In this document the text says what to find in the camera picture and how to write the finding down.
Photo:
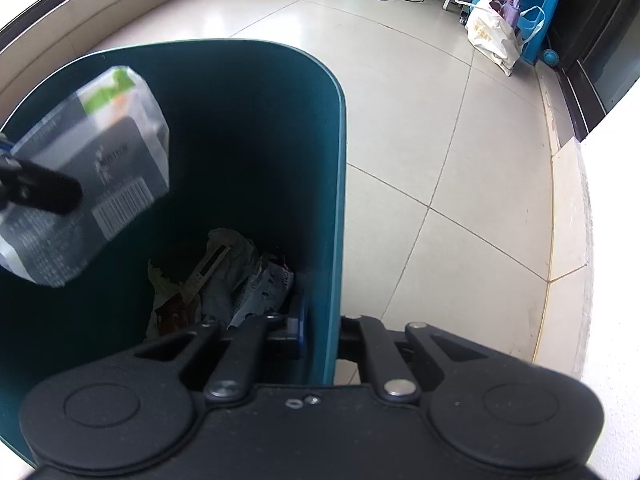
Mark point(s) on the purple plastic bag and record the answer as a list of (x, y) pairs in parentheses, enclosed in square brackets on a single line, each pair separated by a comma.
[(506, 10)]

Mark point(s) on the blue-grey plastic bag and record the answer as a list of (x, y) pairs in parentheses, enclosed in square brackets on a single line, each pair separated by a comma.
[(235, 255)]

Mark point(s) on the brown snack wrapper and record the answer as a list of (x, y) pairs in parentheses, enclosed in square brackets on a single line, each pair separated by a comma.
[(175, 316)]

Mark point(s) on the teal plastic waste bin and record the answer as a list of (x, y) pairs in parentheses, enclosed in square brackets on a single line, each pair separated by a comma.
[(240, 135)]

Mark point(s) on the grey green snack packet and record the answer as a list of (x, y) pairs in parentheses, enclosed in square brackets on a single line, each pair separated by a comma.
[(115, 155)]

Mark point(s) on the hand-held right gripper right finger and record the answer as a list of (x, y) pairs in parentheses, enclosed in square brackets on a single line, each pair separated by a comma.
[(352, 334)]

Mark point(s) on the white tote bag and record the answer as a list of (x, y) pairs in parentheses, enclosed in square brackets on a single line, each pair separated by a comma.
[(492, 37)]

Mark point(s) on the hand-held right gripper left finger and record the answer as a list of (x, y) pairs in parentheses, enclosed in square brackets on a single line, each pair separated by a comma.
[(300, 326)]

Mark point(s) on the dark sliding door frame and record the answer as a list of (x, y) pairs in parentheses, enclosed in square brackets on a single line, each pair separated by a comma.
[(600, 25)]

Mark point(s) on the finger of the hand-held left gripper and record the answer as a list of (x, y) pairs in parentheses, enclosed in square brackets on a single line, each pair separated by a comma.
[(45, 188)]

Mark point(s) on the small blue ball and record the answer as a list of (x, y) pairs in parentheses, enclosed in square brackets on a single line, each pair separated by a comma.
[(550, 58)]

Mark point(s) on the crumpled white printed packet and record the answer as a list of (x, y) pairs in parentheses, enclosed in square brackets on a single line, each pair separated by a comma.
[(265, 287)]

